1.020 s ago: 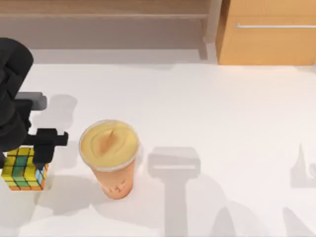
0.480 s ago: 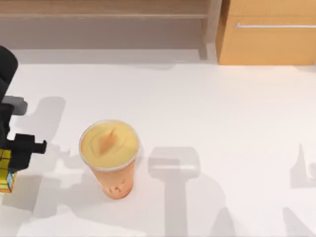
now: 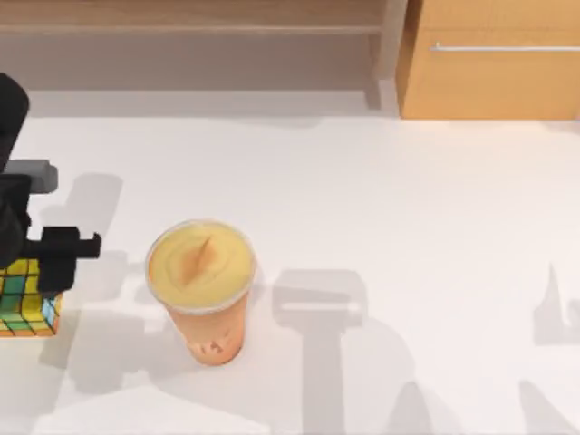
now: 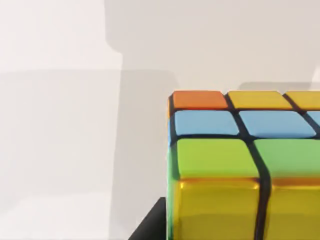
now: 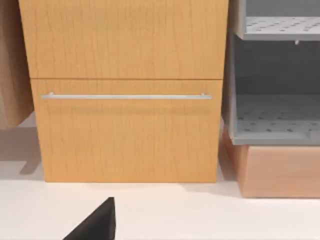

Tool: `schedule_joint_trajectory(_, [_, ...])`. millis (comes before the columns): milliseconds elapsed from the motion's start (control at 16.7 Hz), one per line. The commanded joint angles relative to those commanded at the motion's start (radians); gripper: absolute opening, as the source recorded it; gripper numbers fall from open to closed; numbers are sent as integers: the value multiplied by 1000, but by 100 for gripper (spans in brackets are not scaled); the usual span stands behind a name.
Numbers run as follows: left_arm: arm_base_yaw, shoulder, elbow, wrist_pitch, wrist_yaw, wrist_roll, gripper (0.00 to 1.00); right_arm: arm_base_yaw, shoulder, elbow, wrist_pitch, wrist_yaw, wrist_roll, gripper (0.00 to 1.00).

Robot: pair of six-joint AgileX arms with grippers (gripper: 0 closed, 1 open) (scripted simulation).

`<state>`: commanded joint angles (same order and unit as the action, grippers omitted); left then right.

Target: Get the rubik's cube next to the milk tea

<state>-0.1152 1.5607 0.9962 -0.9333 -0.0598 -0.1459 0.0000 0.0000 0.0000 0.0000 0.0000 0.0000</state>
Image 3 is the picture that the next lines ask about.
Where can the open wooden shelf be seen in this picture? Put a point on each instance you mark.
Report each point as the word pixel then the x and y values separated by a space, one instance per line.
pixel 190 54

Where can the wooden cupboard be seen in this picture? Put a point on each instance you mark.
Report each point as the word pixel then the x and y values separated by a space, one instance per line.
pixel 489 86

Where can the orange cup with yellow drink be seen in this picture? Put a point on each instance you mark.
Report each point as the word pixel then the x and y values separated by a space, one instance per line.
pixel 202 276

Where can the multicoloured puzzle cube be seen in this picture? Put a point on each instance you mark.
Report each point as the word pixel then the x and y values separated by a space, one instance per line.
pixel 22 308

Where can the wooden drawer front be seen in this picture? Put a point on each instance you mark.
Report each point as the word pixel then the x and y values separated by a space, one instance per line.
pixel 498 90

